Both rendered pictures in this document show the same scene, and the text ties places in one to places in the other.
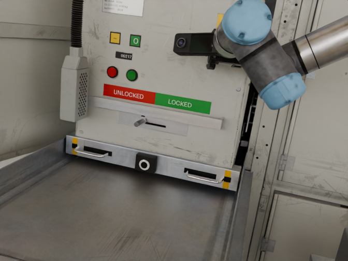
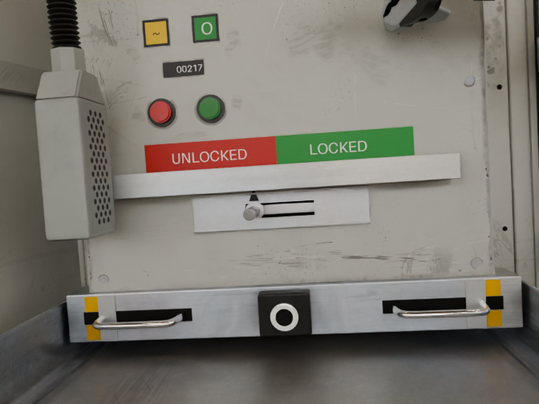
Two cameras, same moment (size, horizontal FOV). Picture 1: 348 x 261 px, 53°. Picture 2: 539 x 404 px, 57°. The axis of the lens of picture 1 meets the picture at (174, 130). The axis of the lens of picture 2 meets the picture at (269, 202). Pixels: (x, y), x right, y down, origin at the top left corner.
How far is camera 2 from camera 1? 0.48 m
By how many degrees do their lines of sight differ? 15
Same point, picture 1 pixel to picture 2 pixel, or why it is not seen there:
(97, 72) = (124, 123)
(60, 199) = not seen: outside the picture
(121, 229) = not seen: outside the picture
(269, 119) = (497, 174)
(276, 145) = (524, 224)
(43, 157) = (13, 357)
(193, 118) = (387, 165)
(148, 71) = (248, 90)
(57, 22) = (10, 56)
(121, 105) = (202, 179)
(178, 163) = (365, 295)
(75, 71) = (74, 99)
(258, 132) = not seen: hidden behind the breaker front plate
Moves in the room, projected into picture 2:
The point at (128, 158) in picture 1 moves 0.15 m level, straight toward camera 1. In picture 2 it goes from (235, 313) to (268, 355)
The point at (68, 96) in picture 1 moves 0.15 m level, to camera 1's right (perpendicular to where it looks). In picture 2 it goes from (62, 171) to (212, 163)
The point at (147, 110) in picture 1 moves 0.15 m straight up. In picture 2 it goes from (269, 175) to (260, 38)
